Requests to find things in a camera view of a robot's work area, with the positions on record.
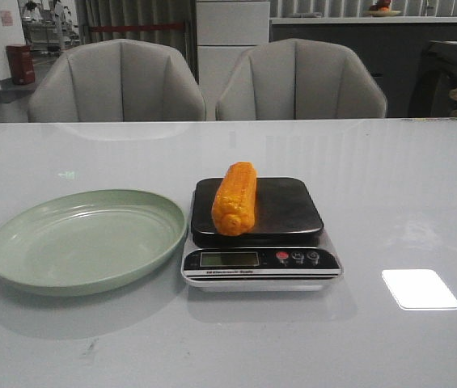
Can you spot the right grey upholstered chair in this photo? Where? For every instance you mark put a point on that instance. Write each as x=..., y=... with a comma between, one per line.
x=298, y=79

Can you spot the red barrier belt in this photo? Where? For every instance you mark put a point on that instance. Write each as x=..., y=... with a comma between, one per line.
x=140, y=28

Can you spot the white drawer cabinet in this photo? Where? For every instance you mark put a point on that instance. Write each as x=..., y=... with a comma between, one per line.
x=224, y=30

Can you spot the pink wall notice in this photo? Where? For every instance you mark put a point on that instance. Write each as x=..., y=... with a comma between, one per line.
x=6, y=18

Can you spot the dark appliance at right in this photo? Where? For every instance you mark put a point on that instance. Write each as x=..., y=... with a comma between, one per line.
x=436, y=77

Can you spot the grey upholstered chair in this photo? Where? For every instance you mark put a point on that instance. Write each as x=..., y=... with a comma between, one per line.
x=118, y=81
x=298, y=79

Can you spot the orange corn cob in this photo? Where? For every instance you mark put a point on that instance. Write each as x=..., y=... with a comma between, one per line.
x=234, y=208

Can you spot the fruit bowl on counter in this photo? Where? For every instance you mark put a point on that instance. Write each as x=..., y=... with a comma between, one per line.
x=381, y=8

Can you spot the black silver kitchen scale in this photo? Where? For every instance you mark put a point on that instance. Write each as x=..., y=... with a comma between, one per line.
x=288, y=249

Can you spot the grey counter with white top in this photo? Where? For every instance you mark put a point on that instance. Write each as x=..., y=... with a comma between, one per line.
x=390, y=47

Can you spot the left grey upholstered chair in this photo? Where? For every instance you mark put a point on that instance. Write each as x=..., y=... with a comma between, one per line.
x=118, y=81

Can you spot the light green plate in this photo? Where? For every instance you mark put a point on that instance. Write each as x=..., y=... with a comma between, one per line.
x=89, y=242

